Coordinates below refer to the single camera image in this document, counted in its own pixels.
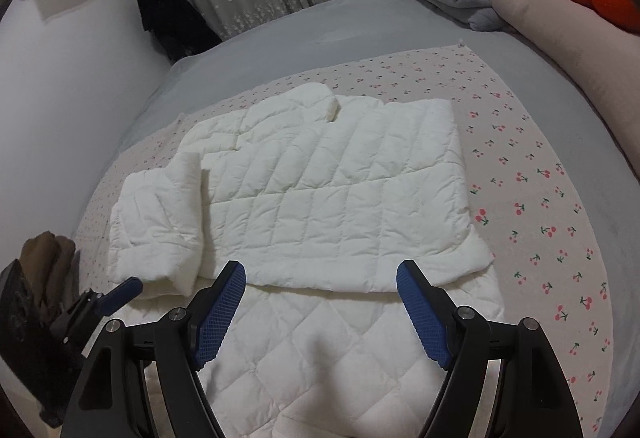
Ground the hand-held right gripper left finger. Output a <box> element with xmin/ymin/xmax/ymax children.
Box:
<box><xmin>60</xmin><ymin>260</ymin><xmax>247</xmax><ymax>438</ymax></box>

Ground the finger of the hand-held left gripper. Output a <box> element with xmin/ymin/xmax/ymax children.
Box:
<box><xmin>62</xmin><ymin>289</ymin><xmax>103</xmax><ymax>344</ymax></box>
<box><xmin>97</xmin><ymin>277</ymin><xmax>143</xmax><ymax>314</ymax></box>

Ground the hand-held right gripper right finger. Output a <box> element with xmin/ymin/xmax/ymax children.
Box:
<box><xmin>396</xmin><ymin>259</ymin><xmax>583</xmax><ymax>438</ymax></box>

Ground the white quilted jacket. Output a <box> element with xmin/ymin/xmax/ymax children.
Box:
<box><xmin>107</xmin><ymin>83</ymin><xmax>506</xmax><ymax>438</ymax></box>

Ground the brown folded cloth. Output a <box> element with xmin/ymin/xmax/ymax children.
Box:
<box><xmin>20</xmin><ymin>230</ymin><xmax>81</xmax><ymax>324</ymax></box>

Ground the cherry print mat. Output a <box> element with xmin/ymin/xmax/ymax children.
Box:
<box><xmin>75</xmin><ymin>43</ymin><xmax>613</xmax><ymax>438</ymax></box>

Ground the dark hanging clothing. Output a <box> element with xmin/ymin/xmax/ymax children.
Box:
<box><xmin>136</xmin><ymin>0</ymin><xmax>223</xmax><ymax>61</ymax></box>

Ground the grey bed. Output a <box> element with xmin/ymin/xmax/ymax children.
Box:
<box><xmin>107</xmin><ymin>0</ymin><xmax>640</xmax><ymax>438</ymax></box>

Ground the pink pillow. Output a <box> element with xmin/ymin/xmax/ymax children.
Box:
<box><xmin>489</xmin><ymin>0</ymin><xmax>640</xmax><ymax>144</ymax></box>

